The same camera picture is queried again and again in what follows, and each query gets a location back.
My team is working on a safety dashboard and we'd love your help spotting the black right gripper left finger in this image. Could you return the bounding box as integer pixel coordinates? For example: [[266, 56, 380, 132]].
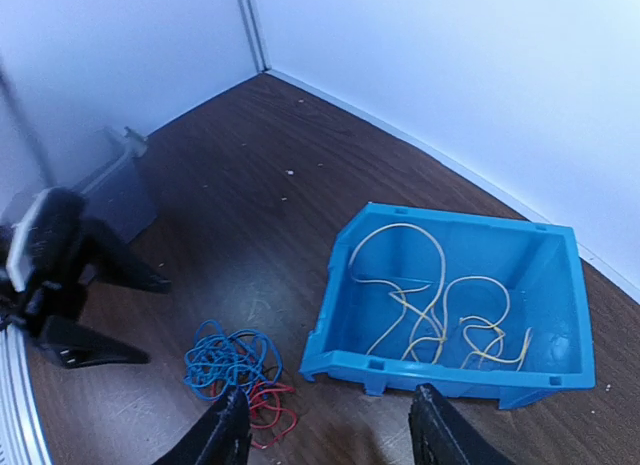
[[154, 388, 251, 465]]

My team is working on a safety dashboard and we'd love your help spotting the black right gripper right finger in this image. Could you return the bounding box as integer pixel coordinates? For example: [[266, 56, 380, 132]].
[[409, 384, 513, 465]]

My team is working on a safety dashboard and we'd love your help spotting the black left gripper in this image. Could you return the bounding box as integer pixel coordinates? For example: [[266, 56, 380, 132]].
[[1, 187, 171, 369]]

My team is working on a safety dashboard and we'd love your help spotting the yellow cable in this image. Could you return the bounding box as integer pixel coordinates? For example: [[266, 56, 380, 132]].
[[348, 222, 534, 372]]

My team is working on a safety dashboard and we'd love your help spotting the grey transparent plastic container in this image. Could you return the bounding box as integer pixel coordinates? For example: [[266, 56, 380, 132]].
[[73, 128, 157, 243]]

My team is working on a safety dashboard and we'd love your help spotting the blue plastic bin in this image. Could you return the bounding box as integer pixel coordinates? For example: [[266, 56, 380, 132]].
[[300, 203, 595, 409]]

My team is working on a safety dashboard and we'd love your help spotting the tangled coloured cable pile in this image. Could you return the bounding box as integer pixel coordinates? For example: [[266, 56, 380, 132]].
[[183, 318, 285, 404]]

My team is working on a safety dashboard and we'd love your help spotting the aluminium front rail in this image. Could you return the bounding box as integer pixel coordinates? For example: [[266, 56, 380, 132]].
[[0, 327, 52, 465]]

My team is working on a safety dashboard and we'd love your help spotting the left aluminium frame post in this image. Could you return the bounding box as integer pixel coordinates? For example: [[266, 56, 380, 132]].
[[237, 0, 272, 73]]

